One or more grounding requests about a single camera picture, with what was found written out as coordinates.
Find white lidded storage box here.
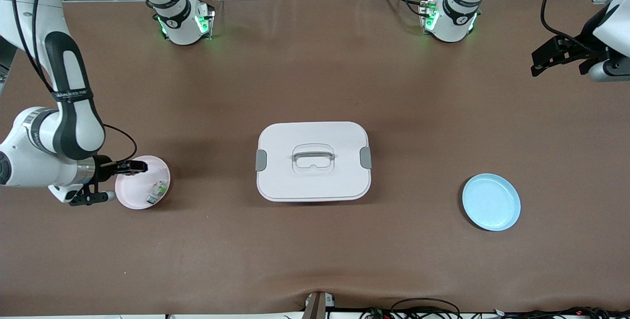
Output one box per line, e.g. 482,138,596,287
255,122,373,203

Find green white battery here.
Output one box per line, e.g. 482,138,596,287
147,180,169,205

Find light pink round plate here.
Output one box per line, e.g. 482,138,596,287
115,155,171,210

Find light blue round plate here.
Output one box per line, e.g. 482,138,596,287
462,173,521,232

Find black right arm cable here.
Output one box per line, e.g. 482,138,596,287
12,0,137,163

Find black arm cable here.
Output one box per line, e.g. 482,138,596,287
12,0,137,163
540,0,591,50

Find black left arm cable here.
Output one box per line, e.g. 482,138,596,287
540,0,591,50

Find metal bracket at table edge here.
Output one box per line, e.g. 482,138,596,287
302,291,336,319

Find black cable bundle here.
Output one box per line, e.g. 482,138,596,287
492,306,630,319

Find black cable loop with connectors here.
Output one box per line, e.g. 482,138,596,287
359,298,463,319

